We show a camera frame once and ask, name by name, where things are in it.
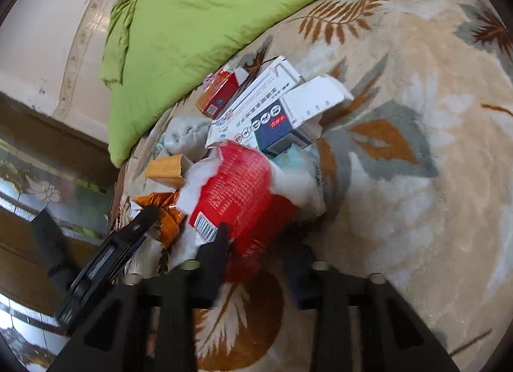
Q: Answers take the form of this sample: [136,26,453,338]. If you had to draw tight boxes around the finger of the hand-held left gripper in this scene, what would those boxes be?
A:
[114,206,162,245]

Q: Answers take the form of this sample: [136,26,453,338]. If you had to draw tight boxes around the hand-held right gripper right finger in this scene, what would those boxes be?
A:
[282,243,461,372]

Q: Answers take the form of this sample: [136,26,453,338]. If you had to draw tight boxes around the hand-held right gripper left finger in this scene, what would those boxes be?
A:
[48,223,232,372]

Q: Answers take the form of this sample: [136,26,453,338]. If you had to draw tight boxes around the orange foil packet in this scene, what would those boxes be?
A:
[130,192,188,249]

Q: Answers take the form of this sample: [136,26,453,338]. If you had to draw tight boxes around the orange cardboard box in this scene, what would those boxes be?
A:
[144,153,194,189]

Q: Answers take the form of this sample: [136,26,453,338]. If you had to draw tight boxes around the red printed packet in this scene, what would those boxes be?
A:
[188,142,300,264]

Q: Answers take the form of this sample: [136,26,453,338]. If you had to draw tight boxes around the blue and white medicine box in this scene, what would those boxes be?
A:
[250,75,354,157]

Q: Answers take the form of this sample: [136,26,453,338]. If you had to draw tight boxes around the wooden door with glass panel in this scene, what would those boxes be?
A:
[0,92,121,357]

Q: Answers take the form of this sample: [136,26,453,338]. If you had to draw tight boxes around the white plastic bag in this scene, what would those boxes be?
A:
[176,144,327,269]

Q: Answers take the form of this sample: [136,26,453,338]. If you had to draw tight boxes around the white cloth with green trim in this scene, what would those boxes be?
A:
[160,117,211,156]

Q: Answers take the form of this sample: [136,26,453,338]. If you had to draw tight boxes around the red cigarette box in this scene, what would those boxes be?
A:
[196,70,249,118]

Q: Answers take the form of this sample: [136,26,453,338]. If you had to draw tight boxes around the long white medicine box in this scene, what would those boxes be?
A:
[206,55,304,149]

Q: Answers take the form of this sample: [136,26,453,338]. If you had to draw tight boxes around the green quilt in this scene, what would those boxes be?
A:
[99,0,431,168]

